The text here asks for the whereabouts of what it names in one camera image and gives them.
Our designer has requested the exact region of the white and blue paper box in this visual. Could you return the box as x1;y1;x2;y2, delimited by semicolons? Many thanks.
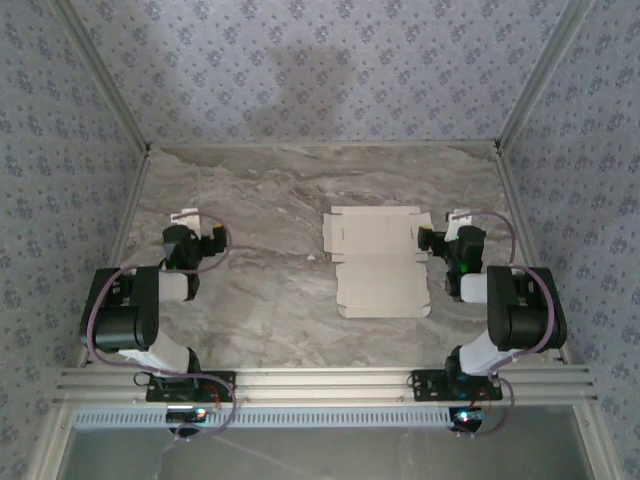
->
322;205;434;320

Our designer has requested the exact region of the thin aluminium table edge bar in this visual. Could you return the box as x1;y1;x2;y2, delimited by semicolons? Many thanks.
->
148;141;501;150

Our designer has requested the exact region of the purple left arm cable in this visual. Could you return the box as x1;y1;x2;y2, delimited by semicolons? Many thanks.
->
85;212;239;444

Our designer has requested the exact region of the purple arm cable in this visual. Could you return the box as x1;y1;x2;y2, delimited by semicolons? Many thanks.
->
452;209;557;440
85;212;239;444

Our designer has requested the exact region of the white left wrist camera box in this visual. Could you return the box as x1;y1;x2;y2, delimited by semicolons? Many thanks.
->
170;208;202;236

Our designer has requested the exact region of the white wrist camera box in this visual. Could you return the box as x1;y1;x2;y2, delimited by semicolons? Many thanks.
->
170;208;202;236
444;209;471;241

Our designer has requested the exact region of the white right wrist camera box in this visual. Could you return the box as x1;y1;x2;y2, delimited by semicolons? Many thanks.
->
444;209;471;241

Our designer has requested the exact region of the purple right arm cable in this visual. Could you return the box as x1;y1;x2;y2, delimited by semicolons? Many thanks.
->
452;209;557;440

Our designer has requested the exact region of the aluminium table side rail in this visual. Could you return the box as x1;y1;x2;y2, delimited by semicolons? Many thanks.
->
494;147;571;366
77;147;154;369

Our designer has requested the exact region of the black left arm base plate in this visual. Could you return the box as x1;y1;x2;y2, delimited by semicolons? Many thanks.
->
145;370;237;404

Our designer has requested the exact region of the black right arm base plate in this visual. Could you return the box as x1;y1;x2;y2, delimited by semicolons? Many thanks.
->
412;369;504;402

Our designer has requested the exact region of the wide aluminium frame rail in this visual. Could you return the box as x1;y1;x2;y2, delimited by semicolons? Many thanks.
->
52;367;599;406

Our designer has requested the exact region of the aluminium upright post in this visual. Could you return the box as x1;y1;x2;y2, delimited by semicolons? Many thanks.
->
494;0;599;151
49;0;154;151

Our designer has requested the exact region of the grey slotted cable duct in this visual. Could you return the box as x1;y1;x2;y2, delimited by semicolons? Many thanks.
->
73;405;459;430

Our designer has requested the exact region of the aluminium frame leg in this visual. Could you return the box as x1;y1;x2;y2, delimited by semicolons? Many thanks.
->
27;402;76;480
572;402;619;480

